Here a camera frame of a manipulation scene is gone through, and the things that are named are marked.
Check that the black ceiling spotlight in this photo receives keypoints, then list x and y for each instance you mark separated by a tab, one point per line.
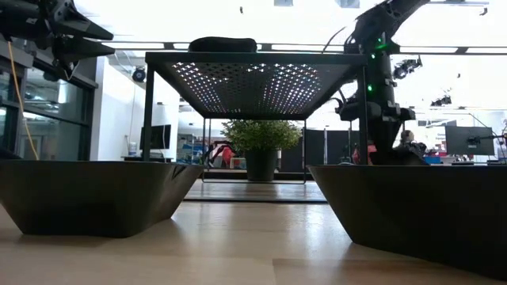
406	67
441	101

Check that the black partition panel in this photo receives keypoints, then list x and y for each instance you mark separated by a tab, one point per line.
317	146

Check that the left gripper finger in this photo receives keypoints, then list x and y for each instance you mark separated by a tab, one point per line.
85	49
81	27

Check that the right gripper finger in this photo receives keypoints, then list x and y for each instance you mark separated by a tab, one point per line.
380	146
393	144

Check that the black metal table frame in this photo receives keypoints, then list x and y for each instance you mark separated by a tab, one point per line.
297	174

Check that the ceiling light rail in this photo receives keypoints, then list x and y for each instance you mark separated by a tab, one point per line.
301	47

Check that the green plant in black pot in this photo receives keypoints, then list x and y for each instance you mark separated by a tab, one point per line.
261	136

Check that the round black speaker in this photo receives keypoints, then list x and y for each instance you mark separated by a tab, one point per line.
139	74

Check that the black perforated metal stand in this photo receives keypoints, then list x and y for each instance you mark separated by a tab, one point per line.
257	58

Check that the black computer monitor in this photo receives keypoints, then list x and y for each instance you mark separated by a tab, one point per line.
469	140
155	137

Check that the dark background desk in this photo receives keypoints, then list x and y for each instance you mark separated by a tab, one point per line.
134	158

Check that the black framed glass partition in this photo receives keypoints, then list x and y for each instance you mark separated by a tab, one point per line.
86	130

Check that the white bottle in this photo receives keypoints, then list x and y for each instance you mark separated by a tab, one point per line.
132	149

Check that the person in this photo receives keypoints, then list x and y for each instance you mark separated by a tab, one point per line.
408	136
371	153
226	154

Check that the black wavy square plate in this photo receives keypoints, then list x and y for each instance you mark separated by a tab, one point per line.
99	198
416	210

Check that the black rounded square plate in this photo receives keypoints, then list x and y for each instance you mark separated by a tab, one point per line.
222	44

